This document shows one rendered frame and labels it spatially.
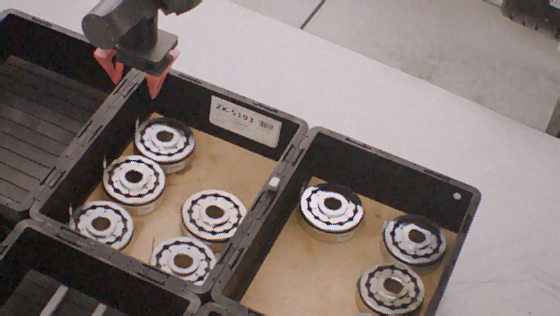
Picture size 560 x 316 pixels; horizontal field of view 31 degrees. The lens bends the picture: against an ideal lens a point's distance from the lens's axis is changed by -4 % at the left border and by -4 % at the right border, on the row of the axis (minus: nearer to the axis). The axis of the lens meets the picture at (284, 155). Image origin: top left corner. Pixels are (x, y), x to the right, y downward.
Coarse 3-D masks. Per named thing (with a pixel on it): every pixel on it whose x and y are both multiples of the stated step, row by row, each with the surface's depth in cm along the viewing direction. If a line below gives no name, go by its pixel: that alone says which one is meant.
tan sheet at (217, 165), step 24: (216, 144) 180; (192, 168) 176; (216, 168) 176; (240, 168) 177; (264, 168) 178; (96, 192) 169; (168, 192) 171; (192, 192) 172; (240, 192) 173; (144, 216) 167; (168, 216) 168; (144, 240) 164
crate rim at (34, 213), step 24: (144, 72) 175; (168, 72) 176; (120, 96) 171; (240, 96) 174; (288, 120) 172; (72, 168) 159; (48, 192) 154; (264, 192) 161; (96, 240) 149; (240, 240) 153; (144, 264) 148; (216, 264) 150; (192, 288) 146
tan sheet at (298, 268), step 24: (384, 216) 174; (288, 240) 168; (312, 240) 168; (360, 240) 169; (264, 264) 164; (288, 264) 164; (312, 264) 165; (336, 264) 165; (360, 264) 166; (264, 288) 160; (288, 288) 161; (312, 288) 161; (336, 288) 162; (432, 288) 164; (264, 312) 157; (288, 312) 158; (312, 312) 158; (336, 312) 159; (360, 312) 159
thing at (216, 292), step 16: (320, 128) 172; (304, 144) 169; (352, 144) 170; (368, 144) 170; (400, 160) 169; (288, 176) 163; (432, 176) 168; (448, 176) 168; (272, 192) 161; (480, 192) 166; (272, 208) 159; (256, 224) 156; (464, 224) 163; (464, 240) 159; (240, 256) 151; (448, 256) 156; (224, 272) 149; (448, 272) 154; (224, 288) 147; (224, 304) 145; (240, 304) 145; (432, 304) 150
